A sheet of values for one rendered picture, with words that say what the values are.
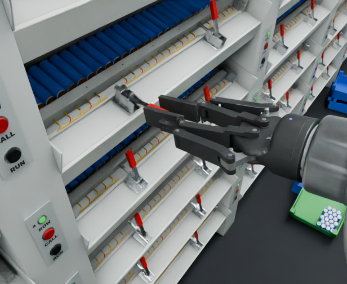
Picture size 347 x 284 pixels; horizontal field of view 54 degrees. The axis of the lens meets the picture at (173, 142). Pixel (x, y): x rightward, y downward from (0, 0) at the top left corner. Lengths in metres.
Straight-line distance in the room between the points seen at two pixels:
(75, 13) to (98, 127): 0.18
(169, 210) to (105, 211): 0.28
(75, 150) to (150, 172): 0.25
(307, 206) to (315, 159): 1.29
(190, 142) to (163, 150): 0.33
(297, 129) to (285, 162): 0.04
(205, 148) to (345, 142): 0.15
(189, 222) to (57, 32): 0.83
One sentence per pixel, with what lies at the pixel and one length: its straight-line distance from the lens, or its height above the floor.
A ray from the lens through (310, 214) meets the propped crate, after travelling 1.64.
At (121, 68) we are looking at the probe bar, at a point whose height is 0.98.
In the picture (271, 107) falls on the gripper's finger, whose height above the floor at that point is 1.00.
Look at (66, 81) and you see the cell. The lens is 0.55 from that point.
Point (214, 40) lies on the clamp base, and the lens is 0.72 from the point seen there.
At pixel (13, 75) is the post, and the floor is 1.09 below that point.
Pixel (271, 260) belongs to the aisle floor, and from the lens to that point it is 1.50.
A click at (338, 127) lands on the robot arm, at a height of 1.05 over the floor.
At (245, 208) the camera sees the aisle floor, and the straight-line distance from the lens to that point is 1.61.
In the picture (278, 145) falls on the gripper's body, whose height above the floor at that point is 1.02.
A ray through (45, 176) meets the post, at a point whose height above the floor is 0.95.
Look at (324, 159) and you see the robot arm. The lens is 0.37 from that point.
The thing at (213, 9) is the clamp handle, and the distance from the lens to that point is 0.71.
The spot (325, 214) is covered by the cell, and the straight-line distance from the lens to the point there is 1.58.
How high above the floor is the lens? 1.27
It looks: 43 degrees down
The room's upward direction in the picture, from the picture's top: straight up
